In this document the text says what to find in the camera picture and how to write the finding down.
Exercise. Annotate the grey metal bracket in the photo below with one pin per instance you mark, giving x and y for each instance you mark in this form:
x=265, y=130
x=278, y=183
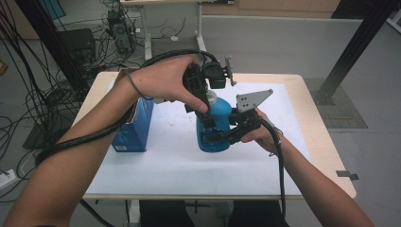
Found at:
x=346, y=174

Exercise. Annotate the blue liquid bottle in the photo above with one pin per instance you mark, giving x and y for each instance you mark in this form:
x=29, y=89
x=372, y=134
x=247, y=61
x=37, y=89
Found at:
x=217, y=113

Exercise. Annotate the person's left hand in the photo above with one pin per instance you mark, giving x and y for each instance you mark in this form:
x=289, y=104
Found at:
x=164, y=82

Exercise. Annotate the light wooden table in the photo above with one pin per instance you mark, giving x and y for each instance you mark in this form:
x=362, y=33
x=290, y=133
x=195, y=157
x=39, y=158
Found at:
x=324, y=151

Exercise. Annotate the black equipment case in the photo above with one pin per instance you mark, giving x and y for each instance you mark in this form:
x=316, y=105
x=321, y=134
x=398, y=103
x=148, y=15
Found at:
x=78, y=44

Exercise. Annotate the computer tower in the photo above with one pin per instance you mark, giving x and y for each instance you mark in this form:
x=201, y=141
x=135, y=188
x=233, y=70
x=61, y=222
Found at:
x=120, y=31

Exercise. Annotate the white paper sheet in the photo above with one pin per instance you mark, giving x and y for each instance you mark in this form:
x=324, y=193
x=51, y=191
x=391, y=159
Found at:
x=176, y=170

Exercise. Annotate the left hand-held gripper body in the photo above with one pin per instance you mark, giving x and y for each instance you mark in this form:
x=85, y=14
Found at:
x=208, y=75

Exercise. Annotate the white desk frame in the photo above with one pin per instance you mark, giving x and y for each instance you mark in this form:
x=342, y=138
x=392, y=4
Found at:
x=146, y=31

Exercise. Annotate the blue cardboard box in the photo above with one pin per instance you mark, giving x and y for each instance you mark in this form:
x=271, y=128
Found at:
x=134, y=126

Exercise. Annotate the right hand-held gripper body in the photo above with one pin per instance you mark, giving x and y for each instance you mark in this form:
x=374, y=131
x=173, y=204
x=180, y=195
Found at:
x=249, y=116

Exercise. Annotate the white power strip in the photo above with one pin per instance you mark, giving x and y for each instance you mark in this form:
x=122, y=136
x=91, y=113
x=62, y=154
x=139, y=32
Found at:
x=7, y=179

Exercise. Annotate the black metal frame post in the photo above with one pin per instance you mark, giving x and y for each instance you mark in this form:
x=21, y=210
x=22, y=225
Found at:
x=353, y=47
x=53, y=44

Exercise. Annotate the person's right hand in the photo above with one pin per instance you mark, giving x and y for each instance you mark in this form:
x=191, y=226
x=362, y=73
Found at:
x=263, y=138

